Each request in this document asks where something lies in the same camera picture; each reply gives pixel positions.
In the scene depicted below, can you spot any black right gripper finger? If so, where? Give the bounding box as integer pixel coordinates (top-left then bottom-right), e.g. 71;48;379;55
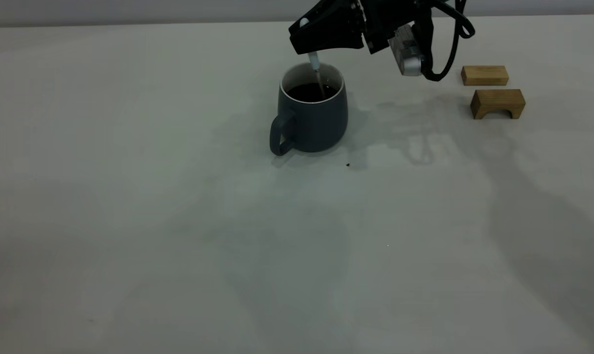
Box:
302;0;362;24
289;17;365;55

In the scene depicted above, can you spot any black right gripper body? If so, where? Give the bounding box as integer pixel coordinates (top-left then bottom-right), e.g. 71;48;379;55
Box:
361;0;432;54

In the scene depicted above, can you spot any pale translucent stirring stick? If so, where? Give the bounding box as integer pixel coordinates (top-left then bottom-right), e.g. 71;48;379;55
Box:
299;17;327;96

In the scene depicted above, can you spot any dark grey ceramic mug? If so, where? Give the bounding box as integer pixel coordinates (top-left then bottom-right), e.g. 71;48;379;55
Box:
270;61;349;157

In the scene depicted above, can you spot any rectangular wooden block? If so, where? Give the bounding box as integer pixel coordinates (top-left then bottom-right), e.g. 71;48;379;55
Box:
461;65;509;87

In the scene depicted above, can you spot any arched wooden block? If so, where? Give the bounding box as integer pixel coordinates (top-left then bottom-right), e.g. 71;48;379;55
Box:
470;89;526;120

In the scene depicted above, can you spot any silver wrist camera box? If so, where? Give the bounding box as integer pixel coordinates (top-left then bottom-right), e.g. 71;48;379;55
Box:
388;24;424;77

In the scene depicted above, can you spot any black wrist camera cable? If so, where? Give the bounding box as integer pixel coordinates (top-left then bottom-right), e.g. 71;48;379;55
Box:
422;0;476;82

